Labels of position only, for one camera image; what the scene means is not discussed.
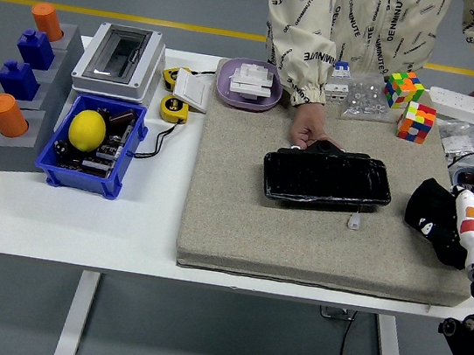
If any white blue circuit breaker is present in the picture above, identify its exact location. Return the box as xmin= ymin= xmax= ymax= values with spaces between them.
xmin=321 ymin=59 xmax=353 ymax=108

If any small white cable connector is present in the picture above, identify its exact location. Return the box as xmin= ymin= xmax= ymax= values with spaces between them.
xmin=346 ymin=212 xmax=366 ymax=233

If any grey electrical enclosure box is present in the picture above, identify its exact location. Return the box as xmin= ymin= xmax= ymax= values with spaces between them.
xmin=67 ymin=17 xmax=171 ymax=108

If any orange cylinder peg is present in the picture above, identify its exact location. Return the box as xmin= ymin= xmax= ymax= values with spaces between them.
xmin=27 ymin=1 xmax=68 ymax=45
xmin=0 ymin=92 xmax=34 ymax=141

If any grey under-table bracket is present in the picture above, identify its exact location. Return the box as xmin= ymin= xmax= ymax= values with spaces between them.
xmin=318 ymin=305 xmax=355 ymax=323

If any white wall switch plate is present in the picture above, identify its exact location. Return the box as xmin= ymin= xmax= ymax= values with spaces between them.
xmin=170 ymin=66 xmax=214 ymax=116

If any multicoloured puzzle cube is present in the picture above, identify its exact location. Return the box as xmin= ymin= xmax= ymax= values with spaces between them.
xmin=381 ymin=68 xmax=428 ymax=114
xmin=394 ymin=99 xmax=439 ymax=147

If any yellow lemon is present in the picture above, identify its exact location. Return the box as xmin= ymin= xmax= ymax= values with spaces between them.
xmin=66 ymin=108 xmax=110 ymax=156

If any black glossy display panel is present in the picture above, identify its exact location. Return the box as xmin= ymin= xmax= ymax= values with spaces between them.
xmin=256 ymin=131 xmax=400 ymax=223

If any person's torso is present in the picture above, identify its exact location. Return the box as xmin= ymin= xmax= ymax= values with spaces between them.
xmin=259 ymin=0 xmax=471 ymax=93

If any grey-brown fabric mat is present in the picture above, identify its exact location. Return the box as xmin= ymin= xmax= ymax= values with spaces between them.
xmin=171 ymin=52 xmax=474 ymax=312

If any grey stepped block holder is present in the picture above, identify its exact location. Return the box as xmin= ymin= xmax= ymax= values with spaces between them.
xmin=0 ymin=14 xmax=89 ymax=182

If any thin black cord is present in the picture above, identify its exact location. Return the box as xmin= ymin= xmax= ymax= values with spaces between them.
xmin=446 ymin=148 xmax=474 ymax=173

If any purple shallow tray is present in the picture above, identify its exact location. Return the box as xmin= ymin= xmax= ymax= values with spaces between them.
xmin=212 ymin=54 xmax=288 ymax=115

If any white plastic parts stack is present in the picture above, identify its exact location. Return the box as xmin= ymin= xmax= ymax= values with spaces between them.
xmin=227 ymin=60 xmax=278 ymax=105

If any clear bag of metal nuts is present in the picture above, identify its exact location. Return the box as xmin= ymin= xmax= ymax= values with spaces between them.
xmin=337 ymin=68 xmax=397 ymax=127

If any blue block peg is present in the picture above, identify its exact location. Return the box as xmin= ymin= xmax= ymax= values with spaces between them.
xmin=13 ymin=27 xmax=59 ymax=73
xmin=0 ymin=58 xmax=44 ymax=103

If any blue plastic bin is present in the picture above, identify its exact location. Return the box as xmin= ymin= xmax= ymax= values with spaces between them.
xmin=31 ymin=87 xmax=154 ymax=205

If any yellow tape measure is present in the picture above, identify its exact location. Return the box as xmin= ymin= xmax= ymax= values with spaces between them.
xmin=159 ymin=64 xmax=192 ymax=94
xmin=157 ymin=93 xmax=192 ymax=127

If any black wrist strap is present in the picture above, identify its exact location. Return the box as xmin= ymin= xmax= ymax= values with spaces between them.
xmin=133 ymin=115 xmax=186 ymax=165
xmin=189 ymin=66 xmax=219 ymax=79

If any black rag with red patch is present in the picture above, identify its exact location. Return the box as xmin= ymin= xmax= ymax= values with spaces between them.
xmin=396 ymin=173 xmax=474 ymax=273

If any person's right hand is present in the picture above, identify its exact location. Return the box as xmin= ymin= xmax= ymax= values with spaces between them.
xmin=285 ymin=99 xmax=350 ymax=156

